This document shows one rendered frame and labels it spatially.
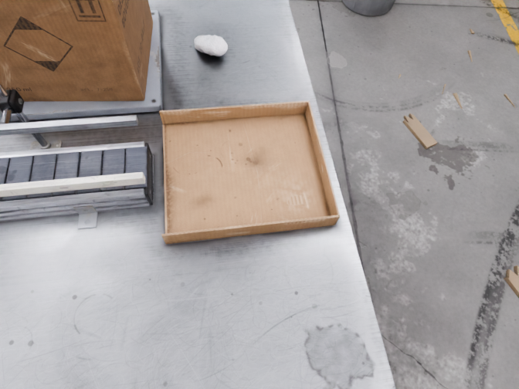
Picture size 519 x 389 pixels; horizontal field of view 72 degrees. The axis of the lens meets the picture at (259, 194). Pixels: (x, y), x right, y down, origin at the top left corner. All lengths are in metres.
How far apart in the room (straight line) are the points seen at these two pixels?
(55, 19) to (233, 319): 0.54
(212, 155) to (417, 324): 1.14
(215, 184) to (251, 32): 0.43
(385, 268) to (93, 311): 1.22
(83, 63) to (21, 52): 0.10
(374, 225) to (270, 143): 1.01
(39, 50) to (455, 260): 1.60
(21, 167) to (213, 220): 0.34
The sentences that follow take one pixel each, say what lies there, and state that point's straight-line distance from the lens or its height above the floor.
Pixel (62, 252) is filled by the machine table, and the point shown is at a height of 0.83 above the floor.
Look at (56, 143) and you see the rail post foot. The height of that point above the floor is 0.83.
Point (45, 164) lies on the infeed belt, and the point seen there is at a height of 0.88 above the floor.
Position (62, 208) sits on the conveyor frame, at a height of 0.86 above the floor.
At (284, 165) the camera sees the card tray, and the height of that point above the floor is 0.83.
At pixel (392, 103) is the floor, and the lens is 2.09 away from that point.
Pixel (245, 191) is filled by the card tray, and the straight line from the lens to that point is 0.66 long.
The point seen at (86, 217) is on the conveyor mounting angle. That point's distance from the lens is 0.69.
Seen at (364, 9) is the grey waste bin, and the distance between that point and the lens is 2.55.
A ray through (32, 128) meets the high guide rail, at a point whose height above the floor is 0.96.
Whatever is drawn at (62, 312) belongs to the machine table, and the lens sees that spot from 0.65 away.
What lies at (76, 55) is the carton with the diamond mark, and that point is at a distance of 0.73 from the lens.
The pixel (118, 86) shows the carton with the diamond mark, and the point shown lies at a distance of 0.76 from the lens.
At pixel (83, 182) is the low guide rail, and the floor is 0.91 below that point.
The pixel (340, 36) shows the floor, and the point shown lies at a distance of 2.37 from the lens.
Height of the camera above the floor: 1.42
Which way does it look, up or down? 62 degrees down
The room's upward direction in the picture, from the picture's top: 8 degrees clockwise
